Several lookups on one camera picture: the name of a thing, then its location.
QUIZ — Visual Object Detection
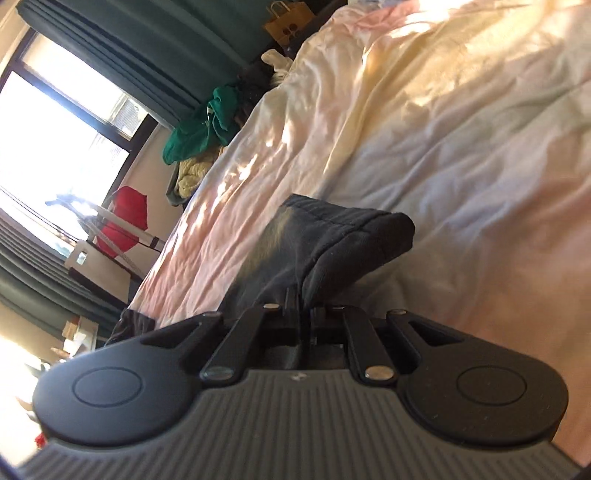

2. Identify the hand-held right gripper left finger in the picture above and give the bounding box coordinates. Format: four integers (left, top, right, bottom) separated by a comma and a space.
141, 286, 304, 384

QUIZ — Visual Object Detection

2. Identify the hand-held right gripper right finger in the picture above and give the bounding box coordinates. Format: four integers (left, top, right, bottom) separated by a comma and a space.
304, 304, 463, 385

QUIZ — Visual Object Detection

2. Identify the dark grey garment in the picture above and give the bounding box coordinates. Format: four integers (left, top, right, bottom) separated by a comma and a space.
222, 194, 415, 324

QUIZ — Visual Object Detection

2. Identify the black crumpled garment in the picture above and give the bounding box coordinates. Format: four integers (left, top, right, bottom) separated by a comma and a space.
106, 308, 160, 346

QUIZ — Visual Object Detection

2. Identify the yellow knitted cloth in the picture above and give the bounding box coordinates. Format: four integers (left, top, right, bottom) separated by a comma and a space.
177, 148, 227, 200

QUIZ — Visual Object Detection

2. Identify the red cloth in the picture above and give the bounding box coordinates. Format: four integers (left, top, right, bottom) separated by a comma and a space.
95, 186, 149, 259

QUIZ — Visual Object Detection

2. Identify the green cloth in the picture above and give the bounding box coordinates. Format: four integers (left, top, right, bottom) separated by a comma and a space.
163, 85, 241, 165

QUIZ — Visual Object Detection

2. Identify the bed with pastel duvet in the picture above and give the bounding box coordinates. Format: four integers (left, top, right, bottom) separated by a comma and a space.
127, 0, 591, 462

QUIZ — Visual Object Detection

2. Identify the dark clothing pile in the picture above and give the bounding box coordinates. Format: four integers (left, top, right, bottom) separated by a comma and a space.
230, 60, 288, 126

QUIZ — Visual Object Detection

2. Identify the teal curtain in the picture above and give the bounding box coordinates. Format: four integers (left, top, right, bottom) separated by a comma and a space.
0, 216, 139, 334
16, 0, 348, 136

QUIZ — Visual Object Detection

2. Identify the white cloth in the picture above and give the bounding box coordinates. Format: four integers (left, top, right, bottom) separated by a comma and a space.
261, 49, 297, 88

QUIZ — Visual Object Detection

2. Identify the white desk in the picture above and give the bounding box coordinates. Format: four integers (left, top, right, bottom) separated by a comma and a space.
0, 318, 100, 416

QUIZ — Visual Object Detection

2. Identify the window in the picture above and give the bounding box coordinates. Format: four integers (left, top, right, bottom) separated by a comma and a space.
0, 28, 158, 243

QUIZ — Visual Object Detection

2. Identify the brown paper bag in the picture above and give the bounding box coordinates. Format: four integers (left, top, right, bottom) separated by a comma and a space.
263, 0, 317, 47

